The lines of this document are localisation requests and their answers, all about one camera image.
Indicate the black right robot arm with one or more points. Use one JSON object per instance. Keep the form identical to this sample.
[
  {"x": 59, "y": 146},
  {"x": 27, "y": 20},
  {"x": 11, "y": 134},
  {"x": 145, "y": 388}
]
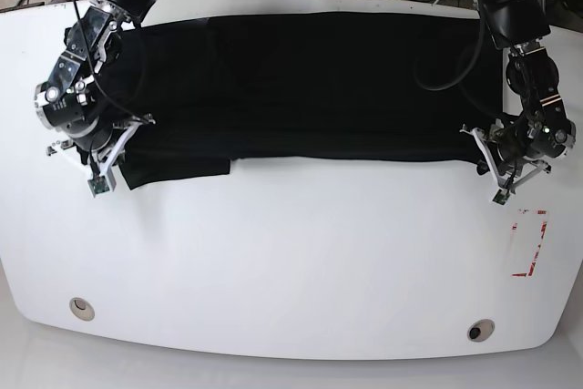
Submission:
[{"x": 93, "y": 42}]

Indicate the table grommet hole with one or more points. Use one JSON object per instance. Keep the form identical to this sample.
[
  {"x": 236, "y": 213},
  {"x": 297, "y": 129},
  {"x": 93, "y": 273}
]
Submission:
[
  {"x": 480, "y": 331},
  {"x": 82, "y": 309}
]

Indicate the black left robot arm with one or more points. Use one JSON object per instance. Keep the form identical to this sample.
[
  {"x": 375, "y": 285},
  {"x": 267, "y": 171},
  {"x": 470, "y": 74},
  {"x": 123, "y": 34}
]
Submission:
[{"x": 518, "y": 26}]

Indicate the black t-shirt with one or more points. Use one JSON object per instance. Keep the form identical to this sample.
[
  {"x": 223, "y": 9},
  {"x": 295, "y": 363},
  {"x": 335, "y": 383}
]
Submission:
[{"x": 323, "y": 86}]

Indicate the left table grommet hole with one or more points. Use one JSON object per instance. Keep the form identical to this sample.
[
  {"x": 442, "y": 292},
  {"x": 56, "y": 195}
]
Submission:
[{"x": 82, "y": 309}]

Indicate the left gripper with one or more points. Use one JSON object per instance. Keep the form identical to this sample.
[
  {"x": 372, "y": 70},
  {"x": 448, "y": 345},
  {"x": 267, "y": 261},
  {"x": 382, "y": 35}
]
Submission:
[{"x": 519, "y": 141}]

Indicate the red tape rectangle marking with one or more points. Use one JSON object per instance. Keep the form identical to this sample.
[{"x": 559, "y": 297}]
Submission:
[{"x": 527, "y": 236}]

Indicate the right table grommet hole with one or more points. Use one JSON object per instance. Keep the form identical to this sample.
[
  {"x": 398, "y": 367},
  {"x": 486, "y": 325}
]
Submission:
[{"x": 480, "y": 331}]

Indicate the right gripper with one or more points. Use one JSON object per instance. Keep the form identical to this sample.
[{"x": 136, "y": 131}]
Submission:
[{"x": 54, "y": 112}]

